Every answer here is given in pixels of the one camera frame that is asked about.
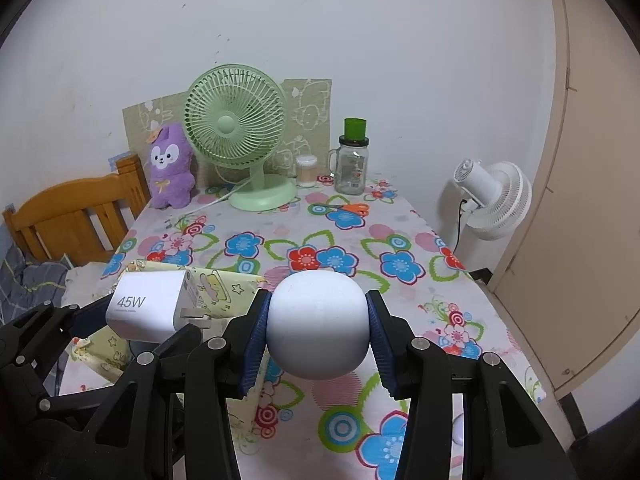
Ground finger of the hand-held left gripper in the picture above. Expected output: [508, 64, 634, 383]
[0, 297, 113, 411]
[150, 322, 203, 361]

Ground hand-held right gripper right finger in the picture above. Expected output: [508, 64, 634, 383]
[365, 290, 576, 480]

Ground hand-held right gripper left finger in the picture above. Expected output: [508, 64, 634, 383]
[75, 290, 273, 480]

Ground white charger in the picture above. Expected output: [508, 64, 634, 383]
[105, 270, 211, 343]

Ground yellow printed storage box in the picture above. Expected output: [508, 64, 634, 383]
[70, 259, 273, 438]

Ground white rounded earbuds case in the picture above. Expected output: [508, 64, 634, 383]
[265, 271, 373, 380]

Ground white cloth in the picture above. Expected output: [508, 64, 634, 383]
[62, 260, 121, 306]

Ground grey striped bedding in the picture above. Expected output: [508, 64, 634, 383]
[0, 220, 68, 326]

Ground wooden chair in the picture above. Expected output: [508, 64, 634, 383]
[2, 154, 151, 266]

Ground floral tablecloth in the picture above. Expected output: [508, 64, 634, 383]
[57, 177, 543, 480]

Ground orange scissors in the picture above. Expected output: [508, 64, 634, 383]
[325, 202, 371, 216]

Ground purple plush toy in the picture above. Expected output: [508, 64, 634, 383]
[147, 121, 196, 209]

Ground cotton swab container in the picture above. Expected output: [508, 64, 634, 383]
[295, 154, 319, 188]

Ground glass jar with green lid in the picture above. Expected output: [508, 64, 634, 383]
[327, 117, 371, 196]

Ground white standing fan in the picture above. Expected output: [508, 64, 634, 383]
[435, 160, 533, 263]

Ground green desk fan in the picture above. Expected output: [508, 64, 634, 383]
[184, 64, 297, 212]

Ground beige printed board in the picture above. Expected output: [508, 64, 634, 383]
[122, 78, 333, 196]

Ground beige wooden door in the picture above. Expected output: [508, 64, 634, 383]
[487, 0, 640, 396]

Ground black fan cable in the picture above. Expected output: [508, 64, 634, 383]
[452, 199, 468, 253]

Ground white fan cable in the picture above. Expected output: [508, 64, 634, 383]
[192, 180, 251, 211]

